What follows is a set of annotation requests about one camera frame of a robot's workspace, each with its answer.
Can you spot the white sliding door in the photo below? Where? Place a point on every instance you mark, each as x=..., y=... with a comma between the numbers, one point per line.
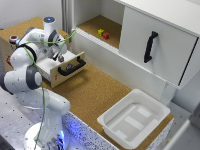
x=166, y=50

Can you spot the wooden drawer box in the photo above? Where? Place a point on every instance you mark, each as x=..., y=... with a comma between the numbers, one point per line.
x=23, y=29

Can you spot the yellow block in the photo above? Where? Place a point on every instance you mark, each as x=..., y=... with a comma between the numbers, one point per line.
x=100, y=32

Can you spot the wooden drawer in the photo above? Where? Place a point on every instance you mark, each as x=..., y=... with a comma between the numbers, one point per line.
x=71, y=58

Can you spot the red button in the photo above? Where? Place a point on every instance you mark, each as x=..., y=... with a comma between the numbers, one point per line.
x=13, y=38

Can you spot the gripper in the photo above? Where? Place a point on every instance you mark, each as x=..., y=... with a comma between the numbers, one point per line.
x=57, y=48

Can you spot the white plastic box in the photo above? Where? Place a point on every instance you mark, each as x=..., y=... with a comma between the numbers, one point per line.
x=133, y=120

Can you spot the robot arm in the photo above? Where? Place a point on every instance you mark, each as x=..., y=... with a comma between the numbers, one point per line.
x=19, y=80

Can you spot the white cabinet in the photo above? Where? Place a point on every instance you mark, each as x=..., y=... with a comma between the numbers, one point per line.
x=100, y=56

